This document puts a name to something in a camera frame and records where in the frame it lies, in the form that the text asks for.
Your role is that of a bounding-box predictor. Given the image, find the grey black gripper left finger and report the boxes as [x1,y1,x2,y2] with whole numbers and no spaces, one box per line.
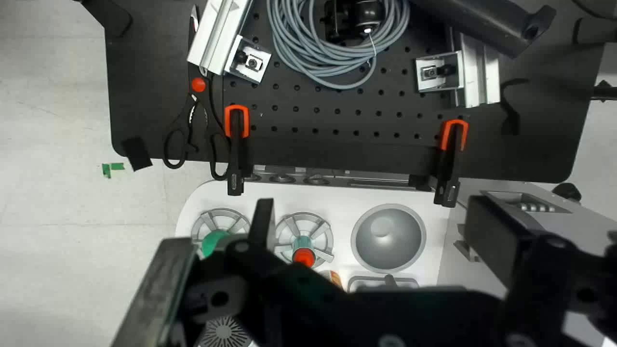
[111,237,198,347]

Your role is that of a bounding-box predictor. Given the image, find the grey black gripper right finger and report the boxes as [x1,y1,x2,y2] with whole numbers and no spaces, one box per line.
[462,189,617,347]

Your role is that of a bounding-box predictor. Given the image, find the black round knob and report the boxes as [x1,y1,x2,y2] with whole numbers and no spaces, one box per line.
[551,182,584,203]

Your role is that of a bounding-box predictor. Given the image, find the silver round strainer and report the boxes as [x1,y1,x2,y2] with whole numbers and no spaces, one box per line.
[202,316,256,347]

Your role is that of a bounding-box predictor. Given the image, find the grey spoked burner grate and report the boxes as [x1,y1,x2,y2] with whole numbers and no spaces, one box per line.
[190,209,252,259]
[273,210,337,266]

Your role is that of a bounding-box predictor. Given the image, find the green tape pieces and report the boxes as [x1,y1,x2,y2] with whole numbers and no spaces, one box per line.
[100,162,127,182]

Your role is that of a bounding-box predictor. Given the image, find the orange black clamp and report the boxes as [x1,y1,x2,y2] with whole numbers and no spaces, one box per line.
[221,103,254,197]
[431,118,472,210]

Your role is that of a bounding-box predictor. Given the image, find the black tape piece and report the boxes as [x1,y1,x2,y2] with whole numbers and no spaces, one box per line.
[119,135,154,174]

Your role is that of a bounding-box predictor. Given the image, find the orange round knob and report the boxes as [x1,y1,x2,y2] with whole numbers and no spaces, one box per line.
[290,249,317,270]

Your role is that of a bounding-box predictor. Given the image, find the grey round sink bowl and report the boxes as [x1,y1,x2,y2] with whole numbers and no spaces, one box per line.
[350,203,427,276]

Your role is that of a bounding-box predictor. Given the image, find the short aluminium profile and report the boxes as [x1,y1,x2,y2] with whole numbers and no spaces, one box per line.
[456,31,503,110]

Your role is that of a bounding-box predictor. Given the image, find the white toy kitchen unit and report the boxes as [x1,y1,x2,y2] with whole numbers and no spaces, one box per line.
[173,180,474,295]

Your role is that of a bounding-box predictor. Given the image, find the black cylindrical tube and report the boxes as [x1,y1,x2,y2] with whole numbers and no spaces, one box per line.
[410,0,558,60]

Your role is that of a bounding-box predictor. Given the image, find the black perforated board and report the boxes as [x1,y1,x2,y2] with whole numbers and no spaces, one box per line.
[103,0,605,185]

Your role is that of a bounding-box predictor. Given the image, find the long aluminium profile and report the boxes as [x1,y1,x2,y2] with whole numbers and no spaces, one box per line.
[184,0,256,77]

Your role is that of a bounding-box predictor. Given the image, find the black short cable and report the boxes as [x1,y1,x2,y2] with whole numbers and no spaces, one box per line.
[497,77,531,137]

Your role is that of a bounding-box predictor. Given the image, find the black looped cable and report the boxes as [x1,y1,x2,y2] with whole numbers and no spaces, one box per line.
[206,95,235,182]
[161,95,202,172]

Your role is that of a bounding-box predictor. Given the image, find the silver corner bracket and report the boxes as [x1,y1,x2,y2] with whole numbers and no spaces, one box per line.
[223,35,273,85]
[412,50,464,95]

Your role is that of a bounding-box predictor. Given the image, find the grey coiled cable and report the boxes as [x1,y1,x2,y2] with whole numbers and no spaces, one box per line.
[263,0,412,91]

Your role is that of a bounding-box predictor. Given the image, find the black mounted camera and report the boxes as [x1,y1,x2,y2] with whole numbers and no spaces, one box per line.
[321,0,389,45]

